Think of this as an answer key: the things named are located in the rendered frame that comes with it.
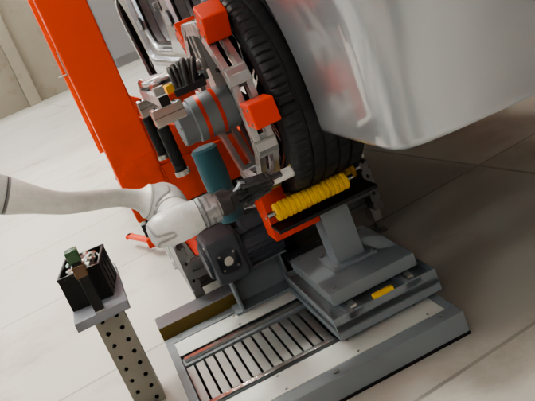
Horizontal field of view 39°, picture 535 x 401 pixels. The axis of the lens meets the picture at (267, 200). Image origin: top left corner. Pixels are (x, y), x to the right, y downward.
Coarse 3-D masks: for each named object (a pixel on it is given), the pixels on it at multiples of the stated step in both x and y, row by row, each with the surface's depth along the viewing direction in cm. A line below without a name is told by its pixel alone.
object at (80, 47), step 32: (64, 0) 255; (64, 32) 257; (96, 32) 260; (64, 64) 259; (96, 64) 262; (96, 96) 264; (128, 96) 267; (96, 128) 266; (128, 128) 269; (128, 160) 271
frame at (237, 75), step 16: (192, 32) 223; (208, 48) 213; (224, 48) 214; (224, 64) 207; (240, 64) 207; (240, 80) 206; (240, 96) 207; (240, 112) 210; (224, 144) 259; (240, 144) 254; (256, 144) 210; (272, 144) 212; (240, 160) 251; (256, 160) 219; (272, 160) 220
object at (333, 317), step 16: (288, 272) 277; (416, 272) 243; (432, 272) 236; (304, 288) 264; (384, 288) 234; (400, 288) 234; (416, 288) 236; (432, 288) 237; (304, 304) 264; (320, 304) 248; (352, 304) 232; (368, 304) 232; (384, 304) 234; (400, 304) 235; (320, 320) 249; (336, 320) 230; (352, 320) 232; (368, 320) 233; (336, 336) 236
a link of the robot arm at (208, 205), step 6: (198, 198) 214; (204, 198) 213; (210, 198) 213; (216, 198) 214; (198, 204) 212; (204, 204) 212; (210, 204) 212; (216, 204) 212; (204, 210) 211; (210, 210) 212; (216, 210) 212; (222, 210) 214; (204, 216) 212; (210, 216) 212; (216, 216) 213; (222, 216) 214; (210, 222) 213; (216, 222) 215
